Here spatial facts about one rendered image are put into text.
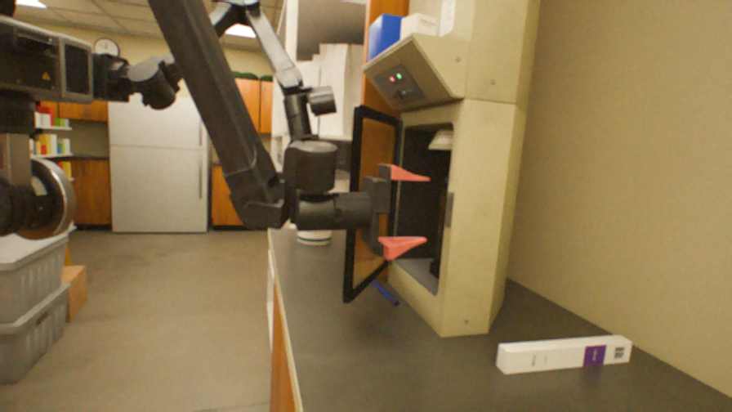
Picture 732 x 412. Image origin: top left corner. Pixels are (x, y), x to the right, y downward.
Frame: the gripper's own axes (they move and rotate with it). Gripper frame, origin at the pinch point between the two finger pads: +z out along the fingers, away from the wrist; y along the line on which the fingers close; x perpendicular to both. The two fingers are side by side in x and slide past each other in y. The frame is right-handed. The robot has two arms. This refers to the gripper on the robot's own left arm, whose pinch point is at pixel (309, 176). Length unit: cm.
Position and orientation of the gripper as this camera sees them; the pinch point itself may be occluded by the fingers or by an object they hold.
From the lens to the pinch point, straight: 94.1
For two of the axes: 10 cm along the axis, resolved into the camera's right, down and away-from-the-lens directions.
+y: -3.1, 0.9, 9.5
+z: 1.9, 9.8, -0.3
